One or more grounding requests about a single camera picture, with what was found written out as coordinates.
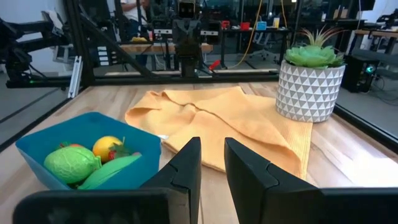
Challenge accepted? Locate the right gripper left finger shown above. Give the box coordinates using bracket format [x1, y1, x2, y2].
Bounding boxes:
[141, 136, 203, 224]

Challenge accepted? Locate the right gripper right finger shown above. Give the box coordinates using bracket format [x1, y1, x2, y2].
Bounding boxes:
[224, 137, 325, 224]

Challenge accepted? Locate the red toy strawberry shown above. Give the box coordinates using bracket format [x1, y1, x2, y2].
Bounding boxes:
[107, 136, 134, 162]

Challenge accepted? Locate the long green toy pod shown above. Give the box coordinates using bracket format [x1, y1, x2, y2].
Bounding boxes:
[77, 153, 143, 190]

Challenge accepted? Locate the yellow toy lemon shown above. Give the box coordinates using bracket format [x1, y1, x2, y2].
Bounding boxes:
[92, 135, 124, 164]

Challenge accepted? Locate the green toy lime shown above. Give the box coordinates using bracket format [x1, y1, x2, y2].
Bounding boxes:
[43, 146, 102, 185]

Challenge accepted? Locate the orange toy carrot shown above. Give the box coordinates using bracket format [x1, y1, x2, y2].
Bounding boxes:
[57, 141, 86, 151]

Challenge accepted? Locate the teal plastic tub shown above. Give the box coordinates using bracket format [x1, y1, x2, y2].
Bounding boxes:
[15, 111, 162, 191]

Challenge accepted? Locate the wooden background table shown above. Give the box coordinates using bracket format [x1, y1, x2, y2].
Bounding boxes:
[119, 42, 214, 54]

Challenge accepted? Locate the person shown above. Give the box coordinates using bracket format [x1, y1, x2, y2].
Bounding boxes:
[120, 0, 150, 68]

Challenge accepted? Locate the yellow waffle cloth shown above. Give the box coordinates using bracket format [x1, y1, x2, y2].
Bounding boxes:
[124, 86, 313, 180]

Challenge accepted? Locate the succulent in triangle-patterned pot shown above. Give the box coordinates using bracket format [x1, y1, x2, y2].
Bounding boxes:
[275, 26, 346, 123]

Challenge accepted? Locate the black computer tower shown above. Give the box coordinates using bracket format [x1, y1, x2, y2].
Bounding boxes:
[341, 55, 381, 93]

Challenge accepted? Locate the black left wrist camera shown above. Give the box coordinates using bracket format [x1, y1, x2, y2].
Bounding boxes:
[178, 1, 196, 19]

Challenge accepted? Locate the yellow cable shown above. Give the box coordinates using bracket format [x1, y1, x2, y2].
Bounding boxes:
[228, 0, 264, 70]

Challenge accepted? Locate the silver aluminium bracket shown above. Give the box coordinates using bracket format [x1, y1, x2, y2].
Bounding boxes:
[67, 55, 84, 99]

